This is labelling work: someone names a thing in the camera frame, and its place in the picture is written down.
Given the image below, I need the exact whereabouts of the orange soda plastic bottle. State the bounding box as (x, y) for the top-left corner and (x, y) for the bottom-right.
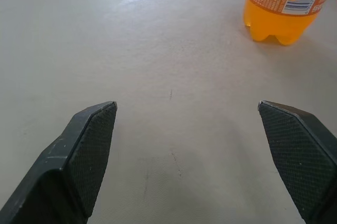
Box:
(243, 0), (334, 46)

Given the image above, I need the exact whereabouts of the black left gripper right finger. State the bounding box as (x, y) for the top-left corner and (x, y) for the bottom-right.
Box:
(257, 100), (337, 224)

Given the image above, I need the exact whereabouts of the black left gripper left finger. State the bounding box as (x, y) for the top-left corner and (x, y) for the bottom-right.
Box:
(0, 100), (118, 224)

